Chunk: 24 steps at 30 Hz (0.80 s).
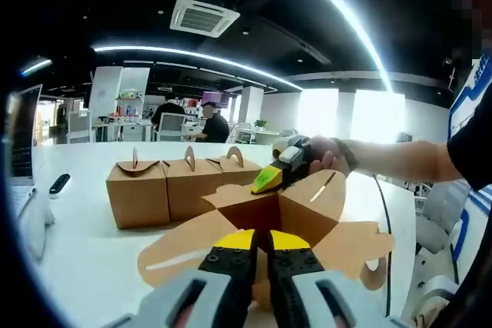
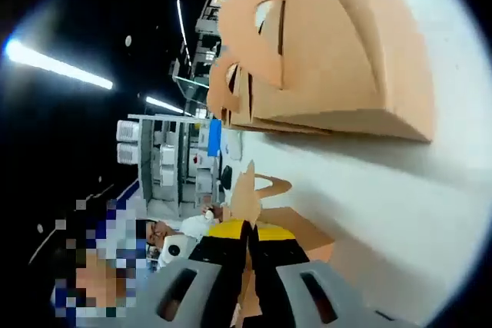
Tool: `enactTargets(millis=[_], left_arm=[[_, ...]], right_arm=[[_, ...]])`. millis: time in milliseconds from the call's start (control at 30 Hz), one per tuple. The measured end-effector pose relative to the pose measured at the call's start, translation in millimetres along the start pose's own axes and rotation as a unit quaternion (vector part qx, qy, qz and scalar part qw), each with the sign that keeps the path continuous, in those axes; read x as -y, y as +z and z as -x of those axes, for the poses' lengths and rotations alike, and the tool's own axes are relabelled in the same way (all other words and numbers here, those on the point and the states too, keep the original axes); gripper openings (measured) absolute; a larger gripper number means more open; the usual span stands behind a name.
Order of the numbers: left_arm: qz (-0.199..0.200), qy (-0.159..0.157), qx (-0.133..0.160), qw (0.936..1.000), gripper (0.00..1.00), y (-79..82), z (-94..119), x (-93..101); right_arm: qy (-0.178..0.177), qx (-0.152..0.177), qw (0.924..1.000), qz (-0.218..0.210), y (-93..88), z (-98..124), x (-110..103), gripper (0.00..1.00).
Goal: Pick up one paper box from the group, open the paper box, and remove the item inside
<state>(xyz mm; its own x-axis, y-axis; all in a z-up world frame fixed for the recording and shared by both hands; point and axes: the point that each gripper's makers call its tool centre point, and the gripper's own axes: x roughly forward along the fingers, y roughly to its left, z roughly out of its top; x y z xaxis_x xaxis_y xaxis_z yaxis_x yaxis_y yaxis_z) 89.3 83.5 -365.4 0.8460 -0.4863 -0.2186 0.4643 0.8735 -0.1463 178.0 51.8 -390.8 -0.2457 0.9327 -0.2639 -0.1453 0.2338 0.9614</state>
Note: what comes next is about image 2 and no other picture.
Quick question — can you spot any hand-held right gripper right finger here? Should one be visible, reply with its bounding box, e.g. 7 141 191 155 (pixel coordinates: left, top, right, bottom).
249 223 389 328

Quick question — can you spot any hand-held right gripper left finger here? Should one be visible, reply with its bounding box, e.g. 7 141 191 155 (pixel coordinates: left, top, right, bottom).
148 218 253 328

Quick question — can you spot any small black oval device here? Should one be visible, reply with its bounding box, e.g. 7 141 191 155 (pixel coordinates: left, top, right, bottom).
221 165 234 191

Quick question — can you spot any grey metal shelving rack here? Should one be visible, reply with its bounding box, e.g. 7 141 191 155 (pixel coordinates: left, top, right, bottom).
128 112 216 210

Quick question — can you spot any white storage crate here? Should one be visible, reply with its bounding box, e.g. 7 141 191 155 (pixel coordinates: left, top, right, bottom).
116 142 141 166
116 120 141 143

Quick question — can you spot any white ceiling light strip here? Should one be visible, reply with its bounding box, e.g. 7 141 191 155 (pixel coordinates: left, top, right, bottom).
145 95 185 114
4 38 115 91
175 0 192 61

